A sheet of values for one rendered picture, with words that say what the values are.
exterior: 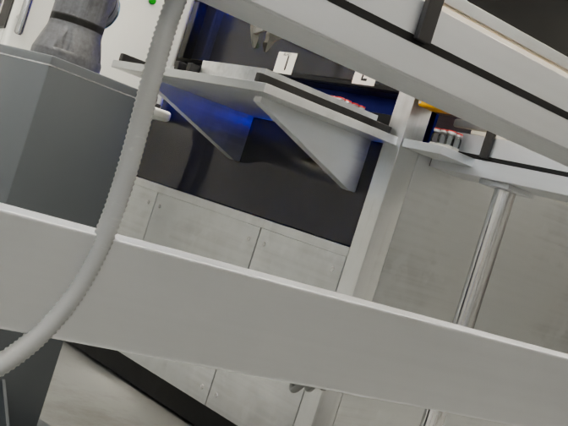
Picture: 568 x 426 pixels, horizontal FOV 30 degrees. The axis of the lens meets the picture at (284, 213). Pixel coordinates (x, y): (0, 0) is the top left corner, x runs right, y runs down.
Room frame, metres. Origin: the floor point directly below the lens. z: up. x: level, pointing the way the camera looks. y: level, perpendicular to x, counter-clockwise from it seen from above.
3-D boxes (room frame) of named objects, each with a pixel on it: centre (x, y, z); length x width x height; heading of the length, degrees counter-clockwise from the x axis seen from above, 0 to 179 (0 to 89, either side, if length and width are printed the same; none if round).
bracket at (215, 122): (2.83, 0.30, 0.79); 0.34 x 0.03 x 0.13; 128
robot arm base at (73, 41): (2.25, 0.54, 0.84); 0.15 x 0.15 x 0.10
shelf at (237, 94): (2.63, 0.14, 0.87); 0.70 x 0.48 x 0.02; 38
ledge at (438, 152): (2.43, -0.31, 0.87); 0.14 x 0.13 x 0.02; 128
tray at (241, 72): (2.47, 0.07, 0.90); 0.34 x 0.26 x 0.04; 127
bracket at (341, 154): (2.43, 0.00, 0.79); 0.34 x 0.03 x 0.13; 128
